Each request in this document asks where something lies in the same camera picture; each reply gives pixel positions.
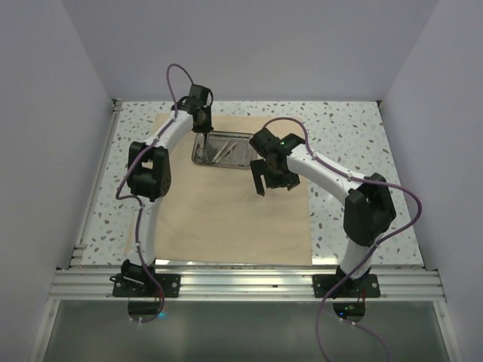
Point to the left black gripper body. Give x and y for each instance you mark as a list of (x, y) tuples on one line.
[(207, 124)]

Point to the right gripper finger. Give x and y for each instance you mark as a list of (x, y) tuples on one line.
[(292, 182), (258, 168)]

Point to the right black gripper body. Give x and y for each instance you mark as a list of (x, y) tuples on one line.
[(279, 177)]

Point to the beige surgical wrap cloth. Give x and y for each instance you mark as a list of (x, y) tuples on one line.
[(213, 214)]

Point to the steel surgical scissors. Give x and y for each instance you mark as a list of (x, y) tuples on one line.
[(200, 155)]

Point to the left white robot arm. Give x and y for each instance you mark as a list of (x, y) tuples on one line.
[(149, 180)]

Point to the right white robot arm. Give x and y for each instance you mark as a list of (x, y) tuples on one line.
[(368, 209)]

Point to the steel tweezers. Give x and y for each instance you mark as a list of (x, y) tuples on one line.
[(225, 152)]

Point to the stainless steel instrument tray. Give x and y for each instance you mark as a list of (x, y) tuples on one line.
[(239, 158)]

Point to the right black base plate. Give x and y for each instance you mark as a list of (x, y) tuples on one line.
[(368, 286)]

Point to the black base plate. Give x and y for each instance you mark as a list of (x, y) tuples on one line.
[(166, 286), (368, 286)]

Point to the aluminium mounting rail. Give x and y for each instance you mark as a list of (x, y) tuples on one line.
[(249, 283)]

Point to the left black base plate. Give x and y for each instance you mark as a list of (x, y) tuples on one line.
[(166, 286)]

